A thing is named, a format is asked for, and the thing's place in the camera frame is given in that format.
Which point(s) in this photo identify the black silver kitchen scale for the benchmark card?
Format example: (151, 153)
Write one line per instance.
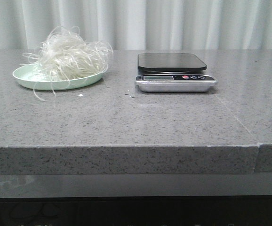
(172, 72)

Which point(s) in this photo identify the pale green round plate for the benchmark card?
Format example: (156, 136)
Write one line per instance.
(28, 76)

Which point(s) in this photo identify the white vermicelli noodle bundle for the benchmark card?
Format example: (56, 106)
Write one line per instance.
(64, 55)

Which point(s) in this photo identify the white pleated curtain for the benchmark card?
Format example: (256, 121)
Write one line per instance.
(141, 24)

